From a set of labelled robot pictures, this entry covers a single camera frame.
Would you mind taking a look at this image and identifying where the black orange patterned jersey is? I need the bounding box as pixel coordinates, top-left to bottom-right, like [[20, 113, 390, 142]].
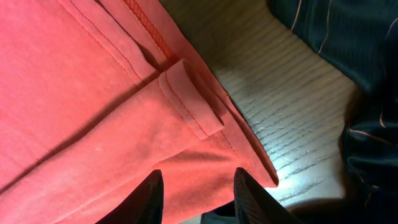
[[201, 0, 398, 224]]

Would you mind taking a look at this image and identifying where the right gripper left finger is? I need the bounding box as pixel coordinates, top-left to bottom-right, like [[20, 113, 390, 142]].
[[96, 169, 164, 224]]

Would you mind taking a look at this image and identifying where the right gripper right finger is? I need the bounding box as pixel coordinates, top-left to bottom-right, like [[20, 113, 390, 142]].
[[233, 167, 303, 224]]

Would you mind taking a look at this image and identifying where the red t-shirt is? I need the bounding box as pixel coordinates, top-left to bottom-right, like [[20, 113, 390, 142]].
[[1, 0, 279, 223]]

